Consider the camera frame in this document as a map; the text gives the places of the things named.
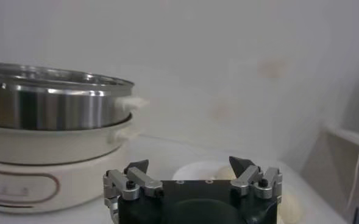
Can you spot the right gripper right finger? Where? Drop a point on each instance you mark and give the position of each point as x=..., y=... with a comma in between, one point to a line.
x=246, y=178

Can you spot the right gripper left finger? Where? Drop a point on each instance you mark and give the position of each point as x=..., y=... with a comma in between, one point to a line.
x=142, y=179

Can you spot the stainless steel steamer basket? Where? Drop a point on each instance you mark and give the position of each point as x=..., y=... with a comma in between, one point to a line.
x=60, y=106

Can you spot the white round plate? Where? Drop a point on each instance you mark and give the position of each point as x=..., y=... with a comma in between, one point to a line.
x=194, y=171

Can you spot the white side table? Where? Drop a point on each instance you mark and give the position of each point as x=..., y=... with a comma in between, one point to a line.
x=325, y=170

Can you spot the white electric cooker base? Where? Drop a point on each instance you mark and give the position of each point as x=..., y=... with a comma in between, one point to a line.
x=60, y=146

